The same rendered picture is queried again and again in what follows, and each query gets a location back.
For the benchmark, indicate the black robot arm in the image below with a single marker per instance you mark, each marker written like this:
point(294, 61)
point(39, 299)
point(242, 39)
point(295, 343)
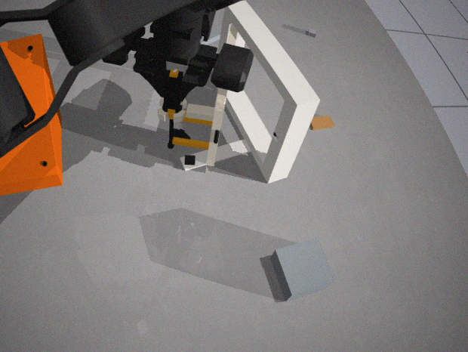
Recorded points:
point(87, 31)

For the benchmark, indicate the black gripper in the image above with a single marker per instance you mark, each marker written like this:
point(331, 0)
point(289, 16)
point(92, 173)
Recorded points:
point(179, 43)

